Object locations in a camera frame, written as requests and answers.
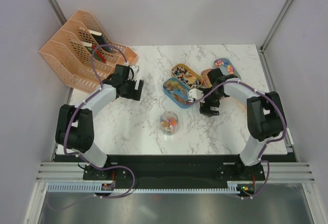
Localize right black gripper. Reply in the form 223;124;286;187
198;87;224;117

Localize pink gummy tray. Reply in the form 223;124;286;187
201;68;212;88

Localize clear glass jar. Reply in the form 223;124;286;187
160;111;179;140

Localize light blue star candy tray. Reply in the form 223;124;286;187
213;58;241;79

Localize tan lollipop tray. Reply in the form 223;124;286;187
171;64;203;89

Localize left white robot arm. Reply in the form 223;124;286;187
55;65;144;179

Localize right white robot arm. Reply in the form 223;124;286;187
199;69;286;180

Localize books in file rack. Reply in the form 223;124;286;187
84;29;113;63

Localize peach file organizer rack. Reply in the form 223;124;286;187
39;10;128;93

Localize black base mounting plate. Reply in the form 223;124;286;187
52;154;267;200

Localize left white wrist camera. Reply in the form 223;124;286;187
125;63;140;80

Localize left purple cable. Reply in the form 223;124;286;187
46;44;136;211

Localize purple cable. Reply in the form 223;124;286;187
184;79;288;200
46;44;136;211

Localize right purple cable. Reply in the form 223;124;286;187
184;79;288;200

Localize white slotted cable duct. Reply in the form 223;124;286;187
47;182;240;194

